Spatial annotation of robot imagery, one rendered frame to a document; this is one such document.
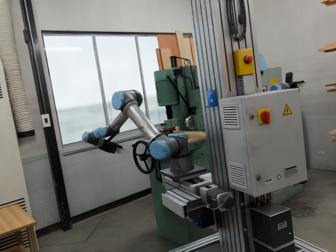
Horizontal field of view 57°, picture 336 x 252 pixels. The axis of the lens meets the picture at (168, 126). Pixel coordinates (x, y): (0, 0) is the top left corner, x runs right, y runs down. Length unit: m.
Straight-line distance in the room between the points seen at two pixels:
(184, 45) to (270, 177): 3.26
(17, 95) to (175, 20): 2.47
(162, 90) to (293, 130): 1.34
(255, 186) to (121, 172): 2.62
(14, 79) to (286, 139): 2.52
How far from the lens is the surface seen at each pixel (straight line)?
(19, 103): 3.26
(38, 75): 3.43
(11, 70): 3.29
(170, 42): 4.44
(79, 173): 3.67
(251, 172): 1.49
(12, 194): 3.17
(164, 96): 2.64
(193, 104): 2.73
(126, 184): 3.98
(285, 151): 1.60
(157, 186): 2.83
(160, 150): 1.74
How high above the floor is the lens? 1.29
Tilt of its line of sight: 6 degrees down
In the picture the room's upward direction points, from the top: 8 degrees counter-clockwise
